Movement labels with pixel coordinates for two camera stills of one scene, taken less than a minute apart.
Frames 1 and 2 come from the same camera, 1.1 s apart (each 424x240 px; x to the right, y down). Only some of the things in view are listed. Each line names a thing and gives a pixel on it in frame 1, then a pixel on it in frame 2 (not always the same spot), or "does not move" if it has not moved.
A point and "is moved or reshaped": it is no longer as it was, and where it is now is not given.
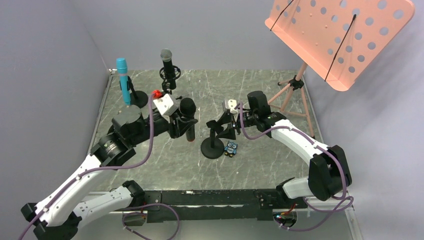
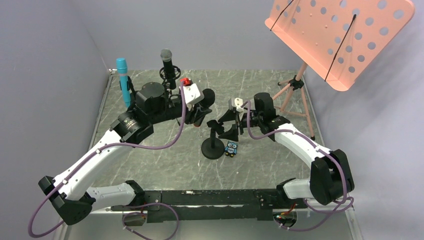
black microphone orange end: x=187 y=108 is moved or reshaped
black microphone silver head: x=166 y=55 does not move
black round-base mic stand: x=213 y=147 does not move
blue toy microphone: x=122 y=68 does not move
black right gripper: x=230 y=124 does not move
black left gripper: x=180 y=122 to x=196 y=110
